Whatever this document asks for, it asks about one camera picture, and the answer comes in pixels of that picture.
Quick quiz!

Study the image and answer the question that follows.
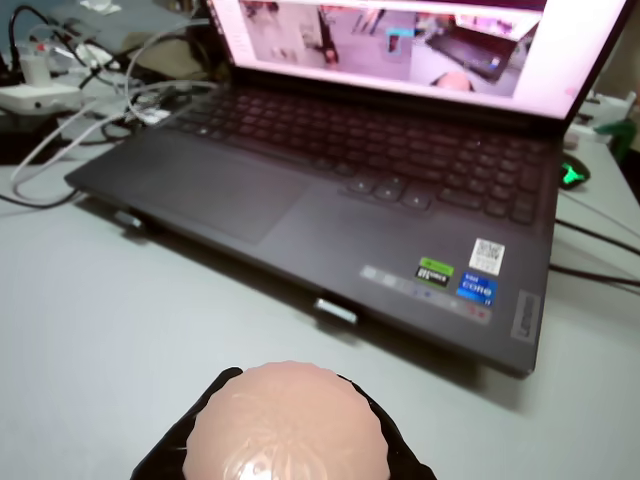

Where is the white power strip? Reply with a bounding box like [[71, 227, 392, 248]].
[[0, 83, 85, 114]]

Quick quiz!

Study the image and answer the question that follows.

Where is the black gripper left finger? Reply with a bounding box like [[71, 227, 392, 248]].
[[129, 367, 246, 480]]

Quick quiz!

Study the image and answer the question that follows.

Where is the silver laptop stand tab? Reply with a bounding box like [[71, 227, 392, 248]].
[[115, 208, 147, 231], [312, 296, 360, 327]]

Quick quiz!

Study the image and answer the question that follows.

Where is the beige cloth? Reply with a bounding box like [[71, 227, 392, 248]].
[[132, 29, 224, 84]]

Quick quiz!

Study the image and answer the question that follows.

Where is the pink bottle with peach cap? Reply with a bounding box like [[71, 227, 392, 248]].
[[182, 360, 395, 480]]

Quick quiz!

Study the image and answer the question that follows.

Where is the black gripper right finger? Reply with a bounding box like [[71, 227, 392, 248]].
[[343, 375, 437, 480]]

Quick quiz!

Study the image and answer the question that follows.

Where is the thick black cable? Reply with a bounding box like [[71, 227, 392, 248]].
[[548, 264, 640, 291]]

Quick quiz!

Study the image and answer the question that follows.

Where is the white charger plug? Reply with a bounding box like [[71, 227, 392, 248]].
[[18, 42, 54, 87]]

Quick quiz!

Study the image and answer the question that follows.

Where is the grey laptop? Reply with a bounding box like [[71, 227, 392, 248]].
[[63, 0, 631, 379]]

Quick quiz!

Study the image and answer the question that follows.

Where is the green plastic object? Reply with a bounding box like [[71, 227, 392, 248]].
[[593, 117, 640, 162]]

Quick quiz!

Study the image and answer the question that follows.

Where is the black mouse with green light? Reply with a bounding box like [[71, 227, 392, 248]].
[[555, 151, 592, 192]]

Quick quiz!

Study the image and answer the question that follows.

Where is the white cable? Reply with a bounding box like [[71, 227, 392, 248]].
[[10, 13, 224, 202]]

